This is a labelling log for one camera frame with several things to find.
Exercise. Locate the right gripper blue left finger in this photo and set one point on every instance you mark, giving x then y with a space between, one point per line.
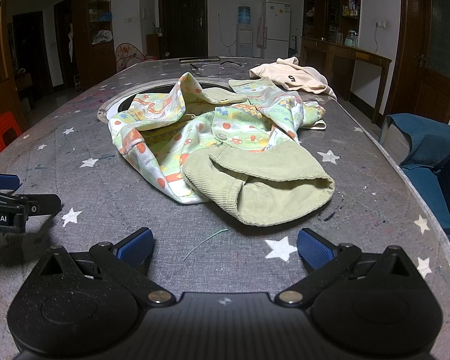
119 262

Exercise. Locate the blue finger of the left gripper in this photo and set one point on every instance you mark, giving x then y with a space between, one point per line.
34 205
9 182

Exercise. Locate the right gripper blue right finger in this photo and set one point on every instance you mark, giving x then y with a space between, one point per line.
326 265

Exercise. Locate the green patterned children's jacket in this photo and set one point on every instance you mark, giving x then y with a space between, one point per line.
237 147

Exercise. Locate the pink children's folding tent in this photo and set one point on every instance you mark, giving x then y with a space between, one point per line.
127 55

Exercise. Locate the blue sofa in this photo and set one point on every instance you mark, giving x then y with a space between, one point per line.
429 142

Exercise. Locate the dark wooden left cabinet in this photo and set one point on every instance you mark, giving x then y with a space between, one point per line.
100 60

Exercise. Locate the round black induction cooktop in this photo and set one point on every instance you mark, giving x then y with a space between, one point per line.
161 91

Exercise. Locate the cream garment with number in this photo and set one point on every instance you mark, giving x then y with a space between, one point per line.
288 74

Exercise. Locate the wooden side table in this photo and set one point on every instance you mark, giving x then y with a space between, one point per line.
337 63

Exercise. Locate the dark flat bar on table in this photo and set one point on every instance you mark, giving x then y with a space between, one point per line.
199 60

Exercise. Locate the teal glass jar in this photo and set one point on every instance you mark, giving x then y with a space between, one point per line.
352 39

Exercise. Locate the white refrigerator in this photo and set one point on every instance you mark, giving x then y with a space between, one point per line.
276 17

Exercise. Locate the dark wooden entrance door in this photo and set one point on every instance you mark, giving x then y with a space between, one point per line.
184 27

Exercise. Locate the white water dispenser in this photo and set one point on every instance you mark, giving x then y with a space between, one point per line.
244 33

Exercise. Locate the dark wooden display shelf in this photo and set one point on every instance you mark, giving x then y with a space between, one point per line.
331 20

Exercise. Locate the black wire hanger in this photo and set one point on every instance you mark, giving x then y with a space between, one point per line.
210 68

